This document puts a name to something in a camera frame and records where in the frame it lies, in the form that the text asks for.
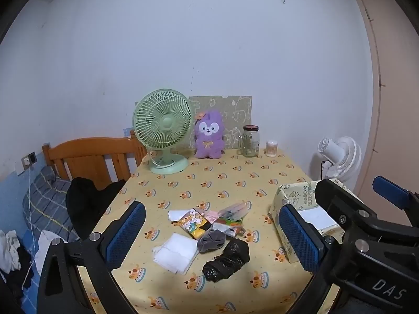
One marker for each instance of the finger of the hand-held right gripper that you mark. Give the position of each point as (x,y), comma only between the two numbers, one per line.
(340,202)
(389,191)

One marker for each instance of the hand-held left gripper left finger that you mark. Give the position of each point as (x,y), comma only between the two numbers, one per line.
(126,235)

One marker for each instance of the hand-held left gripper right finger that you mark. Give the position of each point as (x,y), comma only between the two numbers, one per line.
(299,238)

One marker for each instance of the yellow printed fabric box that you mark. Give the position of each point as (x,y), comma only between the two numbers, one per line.
(294,196)

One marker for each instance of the white tissue pack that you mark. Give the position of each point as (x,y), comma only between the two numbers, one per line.
(175,252)

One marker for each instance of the white crinkled packet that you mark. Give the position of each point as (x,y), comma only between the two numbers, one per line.
(176,216)

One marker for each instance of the orange cartoon packet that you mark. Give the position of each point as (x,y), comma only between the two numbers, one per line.
(193,224)

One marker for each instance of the clear plastic packet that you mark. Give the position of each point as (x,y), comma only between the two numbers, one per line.
(235,210)

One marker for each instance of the black plastic bag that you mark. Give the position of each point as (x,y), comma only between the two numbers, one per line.
(226,261)

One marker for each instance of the grey cloth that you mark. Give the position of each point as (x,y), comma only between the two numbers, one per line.
(211,242)

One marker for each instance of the pink packet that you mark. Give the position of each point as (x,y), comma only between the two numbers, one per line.
(210,216)

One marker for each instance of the white standing fan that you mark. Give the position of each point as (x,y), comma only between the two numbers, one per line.
(343,157)

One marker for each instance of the black cloth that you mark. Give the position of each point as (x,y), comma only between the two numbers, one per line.
(85,206)

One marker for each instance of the white crumpled cloth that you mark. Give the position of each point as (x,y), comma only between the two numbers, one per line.
(9,245)
(45,240)

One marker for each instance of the beige door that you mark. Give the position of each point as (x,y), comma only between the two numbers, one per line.
(392,104)

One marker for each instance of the cotton swab container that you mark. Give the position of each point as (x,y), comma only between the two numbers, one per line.
(271,148)

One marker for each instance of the blue plaid bedding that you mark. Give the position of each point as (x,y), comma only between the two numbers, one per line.
(42,196)

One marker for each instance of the yellow printed tablecloth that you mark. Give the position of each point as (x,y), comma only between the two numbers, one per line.
(229,176)

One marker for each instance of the wooden bed headboard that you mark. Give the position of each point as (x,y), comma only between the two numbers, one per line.
(88,147)

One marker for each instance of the blue bed sheet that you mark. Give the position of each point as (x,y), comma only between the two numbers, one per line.
(26,232)

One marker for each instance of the blue tape piece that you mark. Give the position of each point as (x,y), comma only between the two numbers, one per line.
(127,131)

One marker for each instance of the glass jar with dark lid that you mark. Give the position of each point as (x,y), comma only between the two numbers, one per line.
(250,144)

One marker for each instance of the black clothing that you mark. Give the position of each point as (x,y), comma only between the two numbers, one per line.
(19,268)

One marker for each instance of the green desk fan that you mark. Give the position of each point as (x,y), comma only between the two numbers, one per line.
(163,122)

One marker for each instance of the purple plush toy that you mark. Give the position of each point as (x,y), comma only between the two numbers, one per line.
(209,137)

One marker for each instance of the beige patterned cardboard panel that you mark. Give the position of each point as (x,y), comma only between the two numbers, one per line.
(235,111)

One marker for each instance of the wall socket with plug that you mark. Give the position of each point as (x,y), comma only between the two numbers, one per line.
(32,159)

